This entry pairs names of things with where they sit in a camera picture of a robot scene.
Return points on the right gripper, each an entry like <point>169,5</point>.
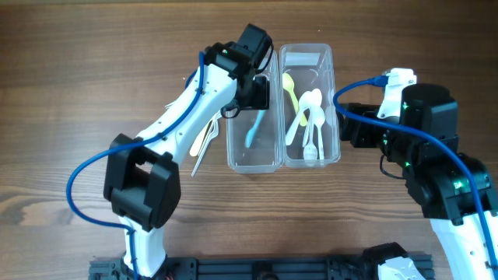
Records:
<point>351,127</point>

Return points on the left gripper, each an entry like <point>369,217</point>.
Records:
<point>257,93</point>

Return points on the light blue plastic fork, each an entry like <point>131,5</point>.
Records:
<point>251,132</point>

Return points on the yellow plastic spoon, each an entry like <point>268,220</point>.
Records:
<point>288,86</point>

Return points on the white spoon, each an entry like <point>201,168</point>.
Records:
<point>319,120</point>
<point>297,120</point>

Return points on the white spoon bowl down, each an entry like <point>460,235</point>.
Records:
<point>309,150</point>

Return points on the white spoon crosswise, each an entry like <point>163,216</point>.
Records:
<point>317,102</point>

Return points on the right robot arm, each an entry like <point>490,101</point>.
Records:
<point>455,191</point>

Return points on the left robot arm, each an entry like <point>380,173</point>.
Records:
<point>142,180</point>

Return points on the left clear plastic container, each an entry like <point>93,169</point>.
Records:
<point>266,152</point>

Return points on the clear plastic container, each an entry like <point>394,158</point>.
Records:
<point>311,67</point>
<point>266,152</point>

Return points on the right clear plastic container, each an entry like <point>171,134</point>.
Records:
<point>311,67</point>

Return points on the clear plastic knife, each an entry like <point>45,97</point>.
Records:
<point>200,159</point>

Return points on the clear plastic fork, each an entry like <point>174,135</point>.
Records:
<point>211,134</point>

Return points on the yellow plastic fork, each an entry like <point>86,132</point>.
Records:
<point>195,148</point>

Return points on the white plastic fork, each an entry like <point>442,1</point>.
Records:
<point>168,105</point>

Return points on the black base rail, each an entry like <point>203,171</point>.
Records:
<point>385,261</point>

